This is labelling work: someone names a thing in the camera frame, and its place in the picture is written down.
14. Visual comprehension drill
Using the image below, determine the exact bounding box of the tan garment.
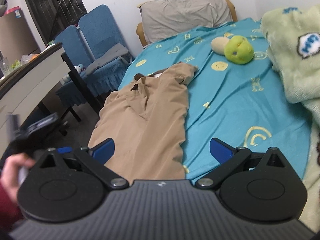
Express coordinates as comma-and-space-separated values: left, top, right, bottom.
88, 62, 197, 183

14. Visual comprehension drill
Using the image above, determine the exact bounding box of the person's left hand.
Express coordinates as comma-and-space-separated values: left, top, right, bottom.
1, 153, 35, 204

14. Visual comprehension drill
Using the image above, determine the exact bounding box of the white black-legged table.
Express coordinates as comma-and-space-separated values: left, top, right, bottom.
0, 42, 101, 160

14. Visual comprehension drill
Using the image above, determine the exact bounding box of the turquoise patterned bed sheet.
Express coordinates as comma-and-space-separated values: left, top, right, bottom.
121, 18, 312, 181

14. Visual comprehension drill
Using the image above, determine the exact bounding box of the brown refrigerator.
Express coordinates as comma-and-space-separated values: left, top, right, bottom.
0, 9, 41, 64

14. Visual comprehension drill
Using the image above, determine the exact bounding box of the blue covered chair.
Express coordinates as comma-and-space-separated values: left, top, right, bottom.
54, 25, 102, 114
79, 4, 133, 96

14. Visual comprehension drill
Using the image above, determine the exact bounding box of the green and beige plush toy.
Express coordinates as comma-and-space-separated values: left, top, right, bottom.
210, 35, 254, 65

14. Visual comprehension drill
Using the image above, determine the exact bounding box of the light green fleece blanket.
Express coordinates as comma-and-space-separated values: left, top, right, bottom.
260, 5, 319, 231

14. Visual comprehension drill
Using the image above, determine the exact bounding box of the dark window grille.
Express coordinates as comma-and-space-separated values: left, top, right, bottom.
25, 0, 87, 44

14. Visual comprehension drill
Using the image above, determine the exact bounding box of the grey pillow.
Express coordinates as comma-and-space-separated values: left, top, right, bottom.
137, 0, 233, 45

